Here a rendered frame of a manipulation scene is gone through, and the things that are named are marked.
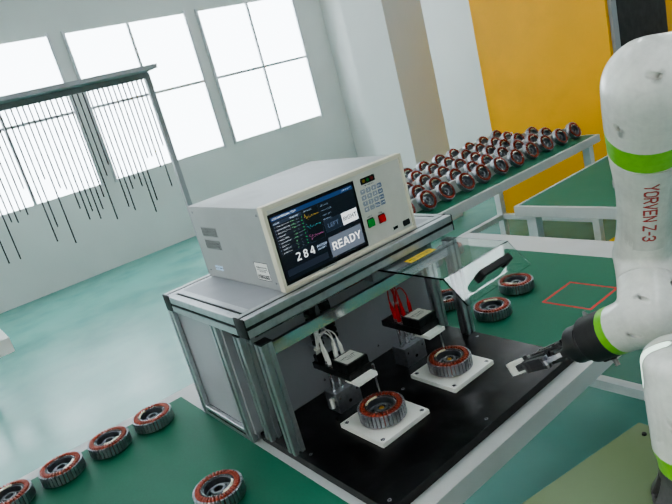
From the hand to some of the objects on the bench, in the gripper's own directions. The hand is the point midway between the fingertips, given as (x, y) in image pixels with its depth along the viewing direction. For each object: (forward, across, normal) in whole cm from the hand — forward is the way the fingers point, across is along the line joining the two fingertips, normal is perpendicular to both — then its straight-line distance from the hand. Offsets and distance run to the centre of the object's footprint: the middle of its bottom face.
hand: (521, 365), depth 135 cm
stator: (+22, 0, +6) cm, 23 cm away
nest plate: (+23, -24, +4) cm, 34 cm away
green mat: (+44, -77, +12) cm, 89 cm away
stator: (+22, -24, +5) cm, 33 cm away
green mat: (+44, +52, +16) cm, 70 cm away
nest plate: (+23, 0, +5) cm, 23 cm away
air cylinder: (+35, -24, +11) cm, 44 cm away
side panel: (+59, -45, +22) cm, 77 cm away
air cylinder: (+35, 0, +12) cm, 37 cm away
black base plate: (+25, -12, +3) cm, 28 cm away
